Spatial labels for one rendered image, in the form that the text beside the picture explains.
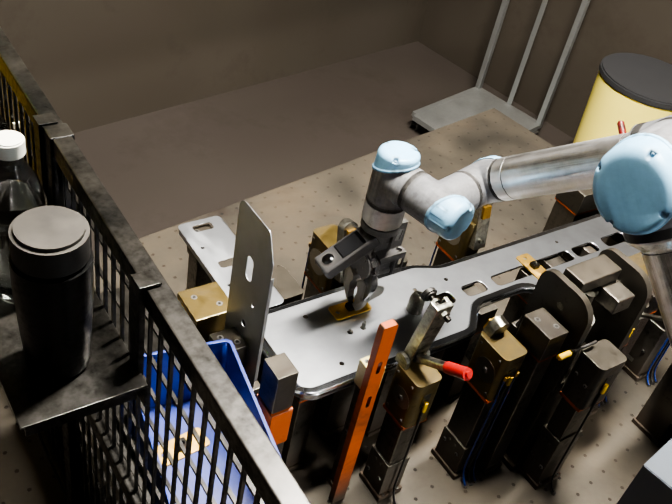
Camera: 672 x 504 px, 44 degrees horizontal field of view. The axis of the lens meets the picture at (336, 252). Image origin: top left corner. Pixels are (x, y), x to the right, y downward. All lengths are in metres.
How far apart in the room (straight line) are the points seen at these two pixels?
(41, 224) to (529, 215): 1.96
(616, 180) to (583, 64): 3.37
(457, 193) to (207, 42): 2.76
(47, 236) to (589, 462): 1.44
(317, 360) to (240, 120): 2.61
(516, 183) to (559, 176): 0.08
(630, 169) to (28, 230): 0.71
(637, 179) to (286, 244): 1.29
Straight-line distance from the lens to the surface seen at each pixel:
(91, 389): 0.89
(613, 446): 2.02
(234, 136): 3.90
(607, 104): 3.68
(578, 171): 1.32
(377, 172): 1.40
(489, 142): 2.87
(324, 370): 1.50
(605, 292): 1.63
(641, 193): 1.10
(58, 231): 0.78
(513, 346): 1.56
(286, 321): 1.57
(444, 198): 1.35
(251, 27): 4.14
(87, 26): 3.63
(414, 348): 1.44
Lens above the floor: 2.11
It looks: 40 degrees down
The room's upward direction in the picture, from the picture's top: 13 degrees clockwise
